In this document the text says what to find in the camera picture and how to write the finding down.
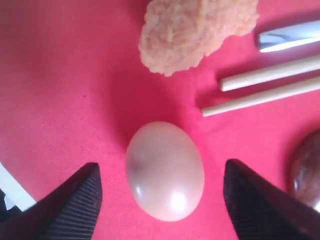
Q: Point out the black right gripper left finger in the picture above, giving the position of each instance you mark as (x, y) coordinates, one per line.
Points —
(70, 212)

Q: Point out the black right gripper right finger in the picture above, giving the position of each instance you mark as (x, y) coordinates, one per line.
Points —
(260, 211)

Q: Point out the brown egg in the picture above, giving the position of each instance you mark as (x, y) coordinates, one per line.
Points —
(164, 171)

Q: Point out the orange fried nugget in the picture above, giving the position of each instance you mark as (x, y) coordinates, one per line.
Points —
(178, 34)

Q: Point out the dark wooden spoon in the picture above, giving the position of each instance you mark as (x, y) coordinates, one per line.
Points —
(305, 171)

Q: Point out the red cloth placemat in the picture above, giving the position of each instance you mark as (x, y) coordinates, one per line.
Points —
(73, 90)

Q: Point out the right wooden chopstick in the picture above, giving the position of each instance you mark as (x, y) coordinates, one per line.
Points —
(278, 93)

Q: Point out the wooden chopstick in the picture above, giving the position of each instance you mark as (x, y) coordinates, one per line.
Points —
(278, 93)
(270, 73)

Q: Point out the left wooden chopstick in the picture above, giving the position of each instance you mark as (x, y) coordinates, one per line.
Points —
(270, 73)

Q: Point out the silver table knife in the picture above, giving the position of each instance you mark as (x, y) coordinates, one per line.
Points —
(288, 37)

